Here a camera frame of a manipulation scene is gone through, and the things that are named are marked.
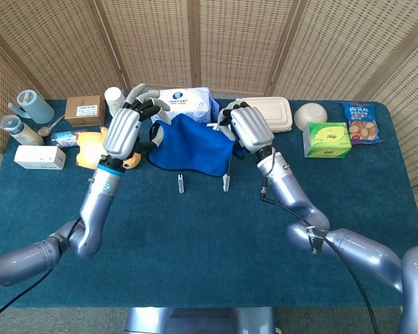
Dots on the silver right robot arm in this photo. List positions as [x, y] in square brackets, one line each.
[285, 188]

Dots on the small blue white packet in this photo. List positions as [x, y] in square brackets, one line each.
[64, 139]

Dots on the brown cardboard box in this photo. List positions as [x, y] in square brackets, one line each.
[85, 111]

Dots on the teal table cover cloth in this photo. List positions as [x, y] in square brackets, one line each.
[195, 243]

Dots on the white bowl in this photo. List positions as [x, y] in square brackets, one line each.
[310, 115]

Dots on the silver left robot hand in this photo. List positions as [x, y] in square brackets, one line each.
[122, 132]

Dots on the beige lidded food containers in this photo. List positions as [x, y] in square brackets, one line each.
[278, 115]

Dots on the white metal rack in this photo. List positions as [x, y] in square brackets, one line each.
[180, 184]

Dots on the woven wicker folding screen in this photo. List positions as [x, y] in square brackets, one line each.
[209, 41]

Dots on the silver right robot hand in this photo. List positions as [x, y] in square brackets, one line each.
[252, 128]

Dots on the metal spoon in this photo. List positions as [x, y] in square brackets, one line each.
[43, 131]

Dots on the white and blue tissue pack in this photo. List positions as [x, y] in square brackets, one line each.
[188, 101]

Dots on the green tissue pack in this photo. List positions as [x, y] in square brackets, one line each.
[327, 139]

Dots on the blue biscuit snack bag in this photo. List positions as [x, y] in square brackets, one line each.
[360, 125]

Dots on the stack of printed paper cups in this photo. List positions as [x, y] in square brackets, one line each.
[113, 99]

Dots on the white cardboard box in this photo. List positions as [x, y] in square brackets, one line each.
[38, 156]

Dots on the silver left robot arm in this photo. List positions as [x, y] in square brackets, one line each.
[97, 205]

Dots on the clear capped beige bottle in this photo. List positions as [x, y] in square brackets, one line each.
[21, 130]

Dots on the blue microfiber cloth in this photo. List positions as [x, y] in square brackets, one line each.
[191, 149]

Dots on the silver robot torso base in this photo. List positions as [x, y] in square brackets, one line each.
[195, 321]

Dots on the yellow plush toy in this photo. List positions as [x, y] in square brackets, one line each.
[88, 149]

